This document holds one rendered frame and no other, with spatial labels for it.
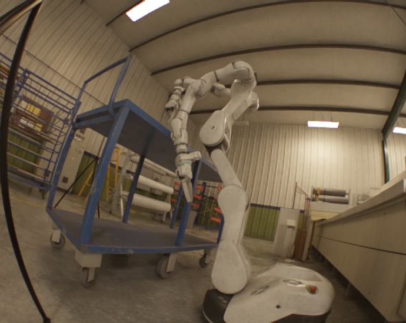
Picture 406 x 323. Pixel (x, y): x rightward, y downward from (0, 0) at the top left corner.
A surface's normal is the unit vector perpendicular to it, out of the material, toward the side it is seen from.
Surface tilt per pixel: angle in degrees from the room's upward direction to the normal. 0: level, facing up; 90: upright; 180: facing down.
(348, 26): 176
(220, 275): 90
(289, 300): 90
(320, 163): 90
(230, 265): 90
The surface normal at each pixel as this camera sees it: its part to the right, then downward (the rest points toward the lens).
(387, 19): -0.32, 0.86
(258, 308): -0.32, -0.33
